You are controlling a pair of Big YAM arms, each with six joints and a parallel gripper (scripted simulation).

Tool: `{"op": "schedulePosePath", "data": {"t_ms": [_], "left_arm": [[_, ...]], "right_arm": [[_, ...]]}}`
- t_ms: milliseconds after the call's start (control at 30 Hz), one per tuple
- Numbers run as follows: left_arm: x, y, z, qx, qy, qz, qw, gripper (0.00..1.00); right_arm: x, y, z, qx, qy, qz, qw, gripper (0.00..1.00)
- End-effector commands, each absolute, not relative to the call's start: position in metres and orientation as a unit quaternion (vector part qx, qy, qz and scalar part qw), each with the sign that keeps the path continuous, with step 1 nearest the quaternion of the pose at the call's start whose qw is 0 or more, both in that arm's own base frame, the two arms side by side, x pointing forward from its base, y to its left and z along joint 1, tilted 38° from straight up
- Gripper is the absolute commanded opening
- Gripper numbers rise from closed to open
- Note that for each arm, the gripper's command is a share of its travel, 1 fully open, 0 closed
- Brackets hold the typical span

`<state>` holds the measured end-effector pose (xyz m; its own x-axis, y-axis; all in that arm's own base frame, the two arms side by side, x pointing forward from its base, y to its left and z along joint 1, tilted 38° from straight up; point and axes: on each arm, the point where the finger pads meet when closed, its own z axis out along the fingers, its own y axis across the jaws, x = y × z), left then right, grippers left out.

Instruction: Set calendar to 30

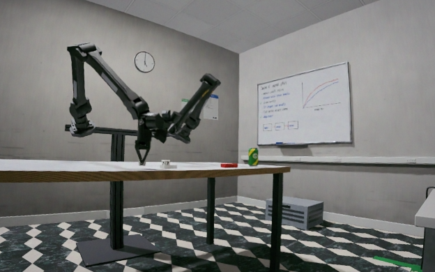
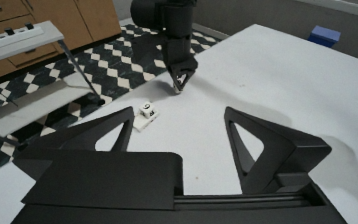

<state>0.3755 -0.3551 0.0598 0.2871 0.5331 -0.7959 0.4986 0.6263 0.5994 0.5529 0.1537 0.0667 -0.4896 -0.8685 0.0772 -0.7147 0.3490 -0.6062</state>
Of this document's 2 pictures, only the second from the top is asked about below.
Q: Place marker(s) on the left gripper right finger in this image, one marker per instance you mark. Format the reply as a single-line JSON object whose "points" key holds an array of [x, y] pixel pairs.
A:
{"points": [[285, 150]]}

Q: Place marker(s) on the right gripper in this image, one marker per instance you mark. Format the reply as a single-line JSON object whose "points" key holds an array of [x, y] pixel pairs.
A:
{"points": [[187, 67]]}

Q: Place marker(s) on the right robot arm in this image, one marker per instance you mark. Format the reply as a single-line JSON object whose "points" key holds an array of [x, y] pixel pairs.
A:
{"points": [[150, 14]]}

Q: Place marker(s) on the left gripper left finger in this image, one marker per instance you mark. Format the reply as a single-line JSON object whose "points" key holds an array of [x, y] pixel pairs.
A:
{"points": [[84, 136]]}

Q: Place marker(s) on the white number cube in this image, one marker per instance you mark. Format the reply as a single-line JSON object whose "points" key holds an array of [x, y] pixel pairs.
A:
{"points": [[180, 83], [147, 110]]}

